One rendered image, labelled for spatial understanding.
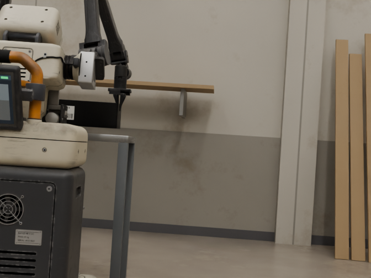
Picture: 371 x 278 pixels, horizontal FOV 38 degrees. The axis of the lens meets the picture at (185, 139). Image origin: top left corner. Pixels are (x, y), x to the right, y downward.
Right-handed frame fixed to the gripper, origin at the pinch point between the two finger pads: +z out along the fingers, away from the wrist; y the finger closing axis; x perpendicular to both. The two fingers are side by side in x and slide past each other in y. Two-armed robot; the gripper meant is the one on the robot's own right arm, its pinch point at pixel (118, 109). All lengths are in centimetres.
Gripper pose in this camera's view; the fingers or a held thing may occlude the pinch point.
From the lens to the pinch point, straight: 247.6
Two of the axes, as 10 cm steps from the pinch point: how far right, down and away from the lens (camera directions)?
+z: -0.5, 10.0, 0.1
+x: 0.3, 0.1, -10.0
